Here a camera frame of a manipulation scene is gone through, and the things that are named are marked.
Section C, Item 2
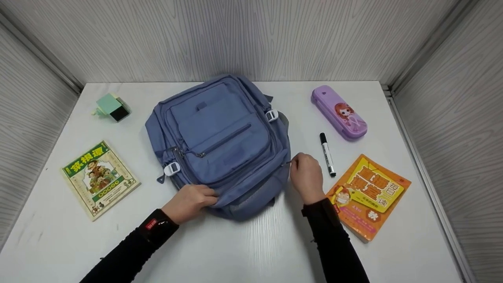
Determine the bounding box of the person's right hand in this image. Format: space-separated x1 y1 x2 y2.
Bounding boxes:
290 153 327 205

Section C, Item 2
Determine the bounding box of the person's left hand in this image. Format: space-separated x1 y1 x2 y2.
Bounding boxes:
161 184 219 225

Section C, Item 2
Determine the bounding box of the blue fabric backpack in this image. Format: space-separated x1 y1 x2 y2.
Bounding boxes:
145 74 292 221

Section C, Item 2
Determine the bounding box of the person's left forearm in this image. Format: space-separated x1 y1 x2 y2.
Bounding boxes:
80 220 173 283

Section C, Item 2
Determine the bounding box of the person's right forearm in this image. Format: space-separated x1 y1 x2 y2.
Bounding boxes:
307 212 371 283

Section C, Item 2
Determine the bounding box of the black and white marker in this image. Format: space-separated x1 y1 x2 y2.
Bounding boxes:
319 132 337 178

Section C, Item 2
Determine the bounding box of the black wrist band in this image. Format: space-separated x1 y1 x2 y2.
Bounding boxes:
138 208 180 248
301 198 341 228

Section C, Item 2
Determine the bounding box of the purple cartoon pencil case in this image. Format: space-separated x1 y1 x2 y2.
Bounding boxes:
311 85 368 141

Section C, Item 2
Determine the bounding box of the orange cartoon book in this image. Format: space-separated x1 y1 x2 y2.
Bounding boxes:
326 154 412 243

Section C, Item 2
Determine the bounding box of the green cartoon book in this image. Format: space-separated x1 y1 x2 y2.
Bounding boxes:
61 140 141 222

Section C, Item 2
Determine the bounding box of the mint green pencil sharpener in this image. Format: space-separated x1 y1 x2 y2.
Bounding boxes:
92 93 132 123

